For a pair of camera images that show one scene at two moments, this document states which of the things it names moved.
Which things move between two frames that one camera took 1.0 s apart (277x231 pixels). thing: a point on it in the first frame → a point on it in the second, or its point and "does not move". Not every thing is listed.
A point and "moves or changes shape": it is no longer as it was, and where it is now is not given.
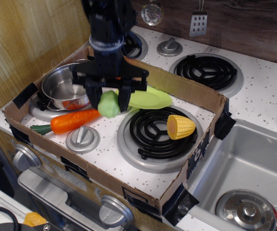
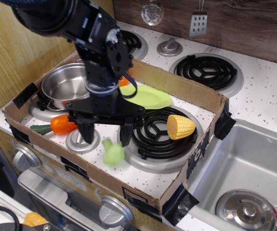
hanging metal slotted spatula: (198, 22) does not move
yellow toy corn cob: (178, 127) does not move
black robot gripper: (109, 69) → (109, 108)
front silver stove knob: (83, 139) does not move
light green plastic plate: (152, 98) does not move
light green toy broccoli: (108, 106) moves or changes shape
